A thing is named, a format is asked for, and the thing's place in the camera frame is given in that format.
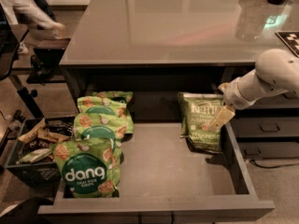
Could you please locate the black and white marker tag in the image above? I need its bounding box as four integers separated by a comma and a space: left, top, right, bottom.
276, 31, 299, 58

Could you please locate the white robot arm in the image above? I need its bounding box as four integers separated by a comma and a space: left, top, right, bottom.
207, 49, 299, 131

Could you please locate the person in background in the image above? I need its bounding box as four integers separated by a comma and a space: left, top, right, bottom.
0, 0, 67, 55

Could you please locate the grey counter cabinet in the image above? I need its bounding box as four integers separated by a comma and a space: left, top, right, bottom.
59, 0, 299, 95

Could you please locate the black plastic snack crate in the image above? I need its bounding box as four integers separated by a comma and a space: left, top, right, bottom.
6, 116, 75, 188

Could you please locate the rear green Dang chip bag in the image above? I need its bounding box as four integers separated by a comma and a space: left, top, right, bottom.
93, 91, 133, 104

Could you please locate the tan snack bag in crate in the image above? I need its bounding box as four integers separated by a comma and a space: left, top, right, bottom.
18, 119, 70, 144

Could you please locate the green dang chip bag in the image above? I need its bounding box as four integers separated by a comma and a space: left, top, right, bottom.
77, 94, 134, 133
73, 113, 128, 141
51, 138, 121, 198
93, 91, 133, 104

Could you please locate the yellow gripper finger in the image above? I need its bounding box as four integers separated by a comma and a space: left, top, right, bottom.
209, 117, 221, 131
215, 105, 235, 128

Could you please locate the open grey top drawer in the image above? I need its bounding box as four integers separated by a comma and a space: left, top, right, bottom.
38, 91, 275, 224

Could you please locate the front green Dang chip bag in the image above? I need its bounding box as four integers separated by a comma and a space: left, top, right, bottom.
51, 138, 121, 198

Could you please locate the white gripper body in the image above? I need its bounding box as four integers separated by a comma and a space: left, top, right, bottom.
218, 81, 254, 110

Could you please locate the green snack bag in crate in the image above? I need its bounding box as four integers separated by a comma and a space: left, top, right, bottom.
17, 148, 51, 164

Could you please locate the black floor cable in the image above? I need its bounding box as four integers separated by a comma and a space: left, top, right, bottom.
249, 159, 299, 170

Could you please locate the dark side drawer unit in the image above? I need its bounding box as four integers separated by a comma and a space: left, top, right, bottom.
230, 92, 299, 160

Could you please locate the green Kettle jalapeno chip bag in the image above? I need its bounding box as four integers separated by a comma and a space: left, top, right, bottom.
178, 92, 223, 153

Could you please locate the black desk stand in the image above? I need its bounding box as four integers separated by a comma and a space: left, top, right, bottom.
0, 5, 43, 118

